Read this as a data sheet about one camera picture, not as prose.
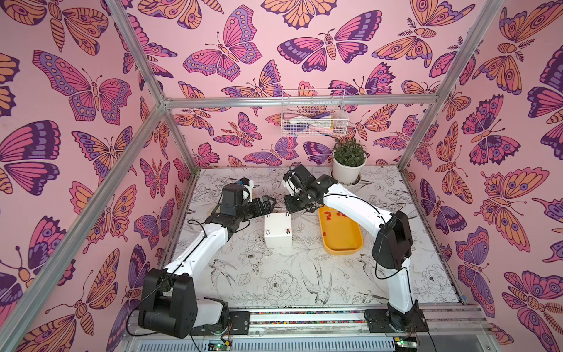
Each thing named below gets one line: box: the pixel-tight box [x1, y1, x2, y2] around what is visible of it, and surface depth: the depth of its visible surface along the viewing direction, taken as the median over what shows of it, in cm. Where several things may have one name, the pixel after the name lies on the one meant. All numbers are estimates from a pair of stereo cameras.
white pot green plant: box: [332, 137, 368, 186], surface depth 106 cm
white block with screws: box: [263, 211, 293, 248], surface depth 90 cm
